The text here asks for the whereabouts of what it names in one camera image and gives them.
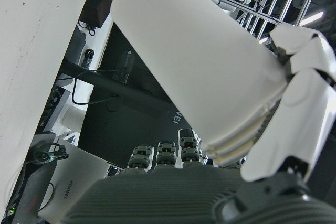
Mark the large black monitor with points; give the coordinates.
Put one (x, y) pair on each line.
(126, 142)

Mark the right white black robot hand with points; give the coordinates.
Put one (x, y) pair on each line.
(170, 200)

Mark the ceiling light strip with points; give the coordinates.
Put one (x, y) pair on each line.
(313, 17)

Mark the black rectangular device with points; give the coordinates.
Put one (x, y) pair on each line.
(124, 66)

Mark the white paper roll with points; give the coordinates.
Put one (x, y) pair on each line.
(73, 117)

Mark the silver laptop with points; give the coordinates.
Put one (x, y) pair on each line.
(76, 179)

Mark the black flat monitor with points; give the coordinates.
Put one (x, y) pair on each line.
(102, 3)

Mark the white paper cup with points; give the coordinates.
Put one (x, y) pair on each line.
(183, 51)

